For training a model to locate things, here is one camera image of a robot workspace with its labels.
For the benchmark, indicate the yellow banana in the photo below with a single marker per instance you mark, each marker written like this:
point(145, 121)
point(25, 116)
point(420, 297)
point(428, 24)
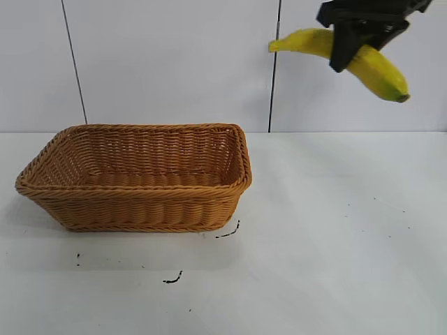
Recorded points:
point(380, 73)

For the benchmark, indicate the brown woven wicker basket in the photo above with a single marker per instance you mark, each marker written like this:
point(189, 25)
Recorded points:
point(139, 209)

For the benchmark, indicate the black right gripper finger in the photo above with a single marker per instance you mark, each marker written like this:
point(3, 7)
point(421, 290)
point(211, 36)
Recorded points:
point(344, 45)
point(387, 33)

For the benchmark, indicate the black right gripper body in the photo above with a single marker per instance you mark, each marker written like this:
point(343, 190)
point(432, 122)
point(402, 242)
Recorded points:
point(366, 12)

